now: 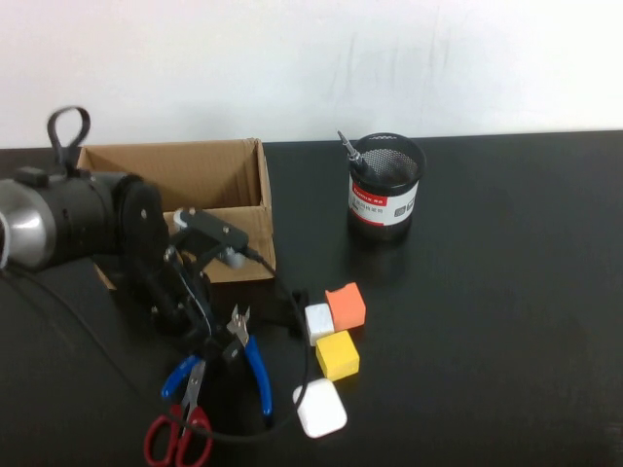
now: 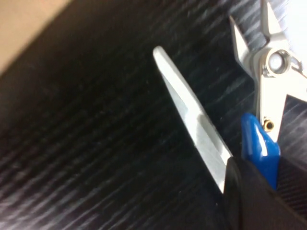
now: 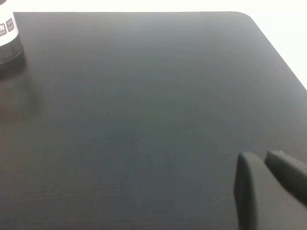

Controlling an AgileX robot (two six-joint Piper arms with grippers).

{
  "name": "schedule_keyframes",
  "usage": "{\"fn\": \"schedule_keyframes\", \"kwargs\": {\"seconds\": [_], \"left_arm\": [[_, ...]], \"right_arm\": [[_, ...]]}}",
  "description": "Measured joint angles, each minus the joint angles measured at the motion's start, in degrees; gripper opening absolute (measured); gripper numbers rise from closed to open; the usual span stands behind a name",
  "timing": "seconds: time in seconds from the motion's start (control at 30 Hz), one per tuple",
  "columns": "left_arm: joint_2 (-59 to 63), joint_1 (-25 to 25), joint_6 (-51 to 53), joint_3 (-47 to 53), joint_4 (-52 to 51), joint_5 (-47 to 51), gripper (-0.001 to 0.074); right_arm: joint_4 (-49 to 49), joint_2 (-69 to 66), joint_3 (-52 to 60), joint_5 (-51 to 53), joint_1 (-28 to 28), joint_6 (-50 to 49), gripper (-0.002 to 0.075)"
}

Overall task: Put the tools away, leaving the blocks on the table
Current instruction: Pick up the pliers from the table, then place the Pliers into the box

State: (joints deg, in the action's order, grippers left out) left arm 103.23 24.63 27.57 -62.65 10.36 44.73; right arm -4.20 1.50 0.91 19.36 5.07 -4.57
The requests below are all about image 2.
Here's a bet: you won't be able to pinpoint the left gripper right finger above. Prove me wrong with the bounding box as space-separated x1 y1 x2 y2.
275 155 307 220

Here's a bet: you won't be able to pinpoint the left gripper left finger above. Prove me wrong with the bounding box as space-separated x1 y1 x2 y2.
222 155 307 230

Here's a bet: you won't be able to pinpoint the blue-handled cutting pliers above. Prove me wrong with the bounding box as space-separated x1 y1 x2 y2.
229 0 307 190

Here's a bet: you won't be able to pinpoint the red-handled scissors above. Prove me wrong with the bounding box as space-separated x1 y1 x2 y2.
153 46 235 194

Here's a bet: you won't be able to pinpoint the open brown cardboard box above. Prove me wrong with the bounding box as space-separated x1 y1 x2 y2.
0 0 72 75

